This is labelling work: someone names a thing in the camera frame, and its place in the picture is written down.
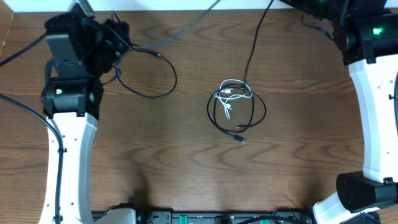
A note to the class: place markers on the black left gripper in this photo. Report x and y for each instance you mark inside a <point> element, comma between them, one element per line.
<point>115,35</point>

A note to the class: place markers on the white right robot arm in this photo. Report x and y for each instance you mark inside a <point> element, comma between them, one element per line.
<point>366,33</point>

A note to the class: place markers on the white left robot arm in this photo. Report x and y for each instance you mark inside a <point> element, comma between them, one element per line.
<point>72,108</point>

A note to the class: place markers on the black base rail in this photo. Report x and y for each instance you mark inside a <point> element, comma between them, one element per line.
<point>280,216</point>

